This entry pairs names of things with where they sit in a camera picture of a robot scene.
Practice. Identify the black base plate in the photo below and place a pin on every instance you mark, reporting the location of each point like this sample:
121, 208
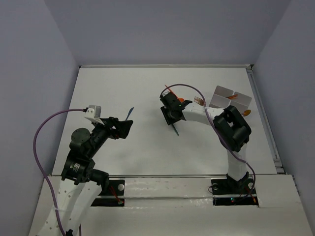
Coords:
224, 195
109, 193

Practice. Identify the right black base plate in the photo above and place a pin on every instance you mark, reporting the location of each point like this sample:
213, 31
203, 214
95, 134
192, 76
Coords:
224, 195

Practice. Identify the teal plastic knife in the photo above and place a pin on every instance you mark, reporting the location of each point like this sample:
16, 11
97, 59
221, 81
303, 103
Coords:
173, 126

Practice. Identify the copper metal fork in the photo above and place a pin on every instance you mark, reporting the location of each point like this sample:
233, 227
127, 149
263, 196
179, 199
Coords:
198, 101

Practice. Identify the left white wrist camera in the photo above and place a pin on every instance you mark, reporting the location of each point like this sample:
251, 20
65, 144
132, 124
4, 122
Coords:
93, 113

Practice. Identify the orange plastic spoon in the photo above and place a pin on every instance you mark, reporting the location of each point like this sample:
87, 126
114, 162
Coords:
171, 91

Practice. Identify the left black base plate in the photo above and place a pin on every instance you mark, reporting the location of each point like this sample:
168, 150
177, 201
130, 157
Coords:
109, 193

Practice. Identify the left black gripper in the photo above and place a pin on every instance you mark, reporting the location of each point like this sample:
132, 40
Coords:
114, 127

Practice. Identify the white divided container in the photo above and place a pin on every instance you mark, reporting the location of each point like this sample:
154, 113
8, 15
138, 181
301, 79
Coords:
224, 97

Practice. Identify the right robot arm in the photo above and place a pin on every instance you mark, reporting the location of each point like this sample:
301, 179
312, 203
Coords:
229, 125

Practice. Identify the copper metal spoon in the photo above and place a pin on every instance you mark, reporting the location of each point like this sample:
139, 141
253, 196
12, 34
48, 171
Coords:
246, 113

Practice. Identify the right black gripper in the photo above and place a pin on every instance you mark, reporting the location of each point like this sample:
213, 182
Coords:
170, 120

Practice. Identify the blue plastic knife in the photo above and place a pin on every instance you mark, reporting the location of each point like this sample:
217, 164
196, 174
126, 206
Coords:
129, 113

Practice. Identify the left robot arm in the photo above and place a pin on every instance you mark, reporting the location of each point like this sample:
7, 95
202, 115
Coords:
80, 182

